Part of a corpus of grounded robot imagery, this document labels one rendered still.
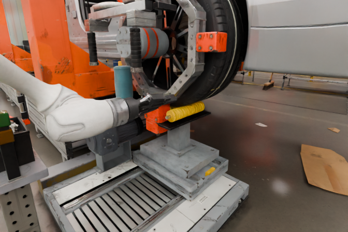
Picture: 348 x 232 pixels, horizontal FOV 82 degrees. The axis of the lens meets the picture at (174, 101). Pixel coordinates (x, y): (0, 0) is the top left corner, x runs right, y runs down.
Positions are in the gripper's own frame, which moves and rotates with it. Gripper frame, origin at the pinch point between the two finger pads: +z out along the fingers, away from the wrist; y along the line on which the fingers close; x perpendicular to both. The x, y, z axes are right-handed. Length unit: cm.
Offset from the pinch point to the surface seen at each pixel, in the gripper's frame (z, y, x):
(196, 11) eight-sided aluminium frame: 9.1, 27.0, 19.2
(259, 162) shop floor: 86, -39, -50
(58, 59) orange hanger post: -19, -36, 55
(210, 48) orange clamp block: 8.9, 22.7, 4.9
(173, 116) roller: 10.2, -13.4, -3.0
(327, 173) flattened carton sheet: 103, -11, -77
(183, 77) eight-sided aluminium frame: 9.3, 5.0, 5.7
